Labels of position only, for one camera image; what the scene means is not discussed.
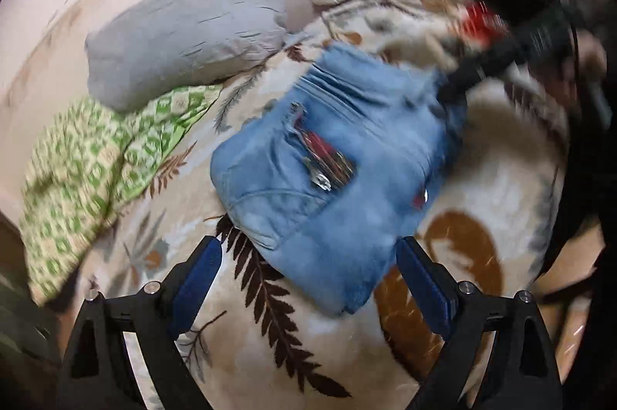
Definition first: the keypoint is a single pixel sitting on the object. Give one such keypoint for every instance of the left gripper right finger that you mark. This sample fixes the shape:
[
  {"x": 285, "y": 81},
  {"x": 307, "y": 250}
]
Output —
[{"x": 521, "y": 372}]

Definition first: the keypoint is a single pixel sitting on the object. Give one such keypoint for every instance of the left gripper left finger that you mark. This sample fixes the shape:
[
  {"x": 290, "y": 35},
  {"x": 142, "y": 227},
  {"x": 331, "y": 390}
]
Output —
[{"x": 97, "y": 372}]

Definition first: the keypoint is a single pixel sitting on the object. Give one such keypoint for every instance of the blue denim jeans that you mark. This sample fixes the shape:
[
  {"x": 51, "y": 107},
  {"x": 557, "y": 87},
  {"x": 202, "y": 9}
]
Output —
[{"x": 345, "y": 164}]

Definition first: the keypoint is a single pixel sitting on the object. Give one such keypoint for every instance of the red glass bowl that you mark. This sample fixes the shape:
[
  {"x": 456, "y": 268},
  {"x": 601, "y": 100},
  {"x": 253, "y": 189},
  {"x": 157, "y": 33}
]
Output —
[{"x": 481, "y": 25}]

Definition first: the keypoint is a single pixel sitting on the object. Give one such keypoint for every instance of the green white patterned blanket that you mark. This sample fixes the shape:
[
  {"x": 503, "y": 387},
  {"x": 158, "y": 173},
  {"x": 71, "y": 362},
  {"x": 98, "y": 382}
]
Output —
[{"x": 87, "y": 166}]

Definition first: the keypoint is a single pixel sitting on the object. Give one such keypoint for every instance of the grey quilted pillow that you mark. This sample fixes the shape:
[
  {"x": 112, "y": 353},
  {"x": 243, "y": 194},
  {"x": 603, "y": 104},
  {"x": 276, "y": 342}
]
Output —
[{"x": 157, "y": 45}]

